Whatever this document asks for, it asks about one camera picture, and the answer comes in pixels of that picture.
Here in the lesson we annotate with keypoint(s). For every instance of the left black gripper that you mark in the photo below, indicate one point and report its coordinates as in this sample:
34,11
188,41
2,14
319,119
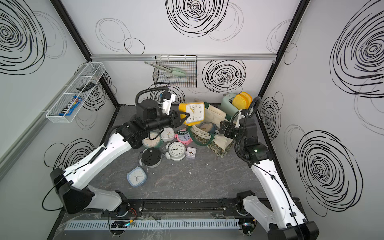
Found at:
174,120

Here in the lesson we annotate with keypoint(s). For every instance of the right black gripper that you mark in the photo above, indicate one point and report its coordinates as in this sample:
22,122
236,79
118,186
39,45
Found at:
224,126

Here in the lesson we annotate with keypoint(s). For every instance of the yellow rectangular alarm clock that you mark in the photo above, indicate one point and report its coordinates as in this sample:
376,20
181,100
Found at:
193,112

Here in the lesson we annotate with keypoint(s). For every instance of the cream canvas tote bag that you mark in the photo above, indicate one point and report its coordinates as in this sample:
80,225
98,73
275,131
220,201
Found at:
206,134

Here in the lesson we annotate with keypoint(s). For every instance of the small white square clock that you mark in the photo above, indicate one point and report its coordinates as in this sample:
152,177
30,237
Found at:
191,153

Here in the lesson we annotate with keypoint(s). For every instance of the green round alarm clock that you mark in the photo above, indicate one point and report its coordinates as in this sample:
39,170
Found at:
153,141

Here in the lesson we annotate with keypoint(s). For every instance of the blue beige round clock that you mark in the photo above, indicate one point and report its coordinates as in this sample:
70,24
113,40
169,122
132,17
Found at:
208,127

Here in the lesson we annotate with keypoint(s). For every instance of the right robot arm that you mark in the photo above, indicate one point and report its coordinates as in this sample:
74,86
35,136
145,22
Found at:
283,220

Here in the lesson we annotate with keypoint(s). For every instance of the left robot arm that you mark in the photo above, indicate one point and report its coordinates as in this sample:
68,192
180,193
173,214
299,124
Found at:
72,184

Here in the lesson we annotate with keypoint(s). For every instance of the pink round alarm clock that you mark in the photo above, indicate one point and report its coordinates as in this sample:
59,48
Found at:
183,136

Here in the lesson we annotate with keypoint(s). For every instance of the white twin bell clock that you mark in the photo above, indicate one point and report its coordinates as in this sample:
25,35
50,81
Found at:
176,151

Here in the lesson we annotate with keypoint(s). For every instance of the clock lying face down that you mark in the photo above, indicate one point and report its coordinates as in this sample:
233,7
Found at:
151,158

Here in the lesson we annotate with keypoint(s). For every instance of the pale blue square clock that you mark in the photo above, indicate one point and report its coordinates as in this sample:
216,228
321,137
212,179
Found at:
136,177

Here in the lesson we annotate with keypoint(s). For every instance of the mint green toaster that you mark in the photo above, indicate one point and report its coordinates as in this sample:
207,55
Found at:
227,105

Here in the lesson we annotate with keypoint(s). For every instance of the yellow toast slice front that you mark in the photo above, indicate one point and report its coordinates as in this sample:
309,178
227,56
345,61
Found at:
240,102

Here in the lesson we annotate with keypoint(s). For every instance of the yellow toast slice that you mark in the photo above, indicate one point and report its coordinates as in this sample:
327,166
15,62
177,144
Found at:
240,102
248,98

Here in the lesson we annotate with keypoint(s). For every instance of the yellow toast slice back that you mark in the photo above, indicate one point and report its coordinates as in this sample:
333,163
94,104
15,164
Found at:
248,98

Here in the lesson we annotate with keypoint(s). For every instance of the green kitchen tongs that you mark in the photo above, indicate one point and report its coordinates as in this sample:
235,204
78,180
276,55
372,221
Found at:
174,71

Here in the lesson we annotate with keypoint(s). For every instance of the black remote control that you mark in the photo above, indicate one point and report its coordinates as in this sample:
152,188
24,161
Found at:
86,87

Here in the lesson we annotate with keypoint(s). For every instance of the blue candy packet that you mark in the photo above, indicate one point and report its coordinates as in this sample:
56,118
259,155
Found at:
71,106

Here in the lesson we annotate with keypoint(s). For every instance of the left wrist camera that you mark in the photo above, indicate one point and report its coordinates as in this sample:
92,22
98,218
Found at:
167,100

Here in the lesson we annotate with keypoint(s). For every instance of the black wire basket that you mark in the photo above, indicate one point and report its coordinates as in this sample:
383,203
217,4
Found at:
188,63

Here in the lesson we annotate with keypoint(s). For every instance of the white cable duct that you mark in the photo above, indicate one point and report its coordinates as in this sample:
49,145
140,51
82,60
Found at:
202,224

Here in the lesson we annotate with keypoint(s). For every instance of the white wire wall shelf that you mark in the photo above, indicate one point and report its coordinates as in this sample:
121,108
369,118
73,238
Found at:
89,72

